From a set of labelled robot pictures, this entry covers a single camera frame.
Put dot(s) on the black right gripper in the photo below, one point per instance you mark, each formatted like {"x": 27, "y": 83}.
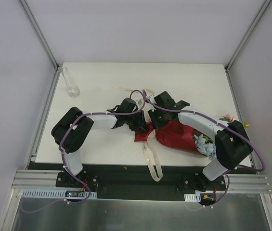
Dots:
{"x": 155, "y": 116}

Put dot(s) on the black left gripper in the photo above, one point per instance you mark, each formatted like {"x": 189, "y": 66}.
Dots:
{"x": 137, "y": 121}

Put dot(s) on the cream ribbon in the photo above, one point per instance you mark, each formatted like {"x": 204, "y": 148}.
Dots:
{"x": 149, "y": 153}

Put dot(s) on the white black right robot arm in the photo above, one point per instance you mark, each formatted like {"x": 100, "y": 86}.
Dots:
{"x": 189, "y": 115}

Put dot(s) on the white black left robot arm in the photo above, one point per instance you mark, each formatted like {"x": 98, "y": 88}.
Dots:
{"x": 73, "y": 128}

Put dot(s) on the clear glass flask vase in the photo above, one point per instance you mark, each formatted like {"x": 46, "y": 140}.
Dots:
{"x": 72, "y": 87}

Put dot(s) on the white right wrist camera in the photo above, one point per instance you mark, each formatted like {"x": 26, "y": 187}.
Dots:
{"x": 151, "y": 98}

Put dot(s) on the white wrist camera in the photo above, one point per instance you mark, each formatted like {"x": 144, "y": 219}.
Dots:
{"x": 140, "y": 102}
{"x": 151, "y": 98}

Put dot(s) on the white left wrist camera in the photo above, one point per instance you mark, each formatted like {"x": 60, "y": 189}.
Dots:
{"x": 140, "y": 102}

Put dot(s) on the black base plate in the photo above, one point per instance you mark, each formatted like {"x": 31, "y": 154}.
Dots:
{"x": 128, "y": 182}

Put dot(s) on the white slotted cable duct right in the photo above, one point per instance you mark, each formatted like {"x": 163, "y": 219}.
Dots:
{"x": 199, "y": 197}

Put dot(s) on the white slotted cable duct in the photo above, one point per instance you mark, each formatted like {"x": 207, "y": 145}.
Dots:
{"x": 57, "y": 194}
{"x": 199, "y": 197}

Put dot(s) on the aluminium rail right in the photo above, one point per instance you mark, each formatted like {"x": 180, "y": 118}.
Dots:
{"x": 249, "y": 184}

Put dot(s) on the aluminium rail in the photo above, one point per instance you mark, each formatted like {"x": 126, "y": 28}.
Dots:
{"x": 249, "y": 184}
{"x": 35, "y": 178}

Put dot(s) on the aluminium rail left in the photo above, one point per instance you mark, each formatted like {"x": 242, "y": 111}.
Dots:
{"x": 35, "y": 178}

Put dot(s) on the white slotted cable duct left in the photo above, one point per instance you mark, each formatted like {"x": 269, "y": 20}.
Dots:
{"x": 57, "y": 194}

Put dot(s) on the aluminium frame post right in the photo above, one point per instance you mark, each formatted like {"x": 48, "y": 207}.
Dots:
{"x": 247, "y": 35}

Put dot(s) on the aluminium frame post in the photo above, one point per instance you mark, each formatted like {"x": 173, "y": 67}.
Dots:
{"x": 247, "y": 35}
{"x": 36, "y": 28}

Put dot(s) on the aluminium frame post left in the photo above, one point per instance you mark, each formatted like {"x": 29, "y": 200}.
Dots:
{"x": 36, "y": 28}

